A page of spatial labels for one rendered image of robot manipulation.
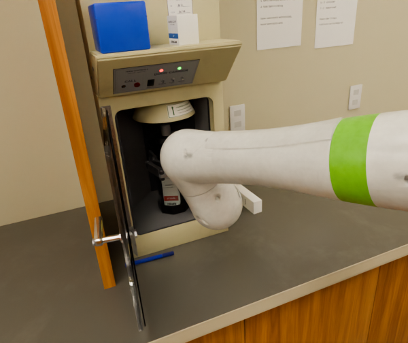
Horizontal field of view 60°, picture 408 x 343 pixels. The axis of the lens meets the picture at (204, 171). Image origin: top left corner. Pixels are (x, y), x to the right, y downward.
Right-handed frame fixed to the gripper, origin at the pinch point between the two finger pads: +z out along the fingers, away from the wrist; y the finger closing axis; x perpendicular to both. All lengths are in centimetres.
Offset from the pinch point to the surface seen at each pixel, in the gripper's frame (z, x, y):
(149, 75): -16.8, -25.4, 6.7
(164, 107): -6.9, -15.6, 1.5
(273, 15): 33, -35, -57
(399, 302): -36, 53, -62
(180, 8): -10.1, -38.5, -4.3
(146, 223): -5.3, 18.1, 10.6
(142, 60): -20.4, -29.1, 8.6
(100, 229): -34.2, -0.9, 24.1
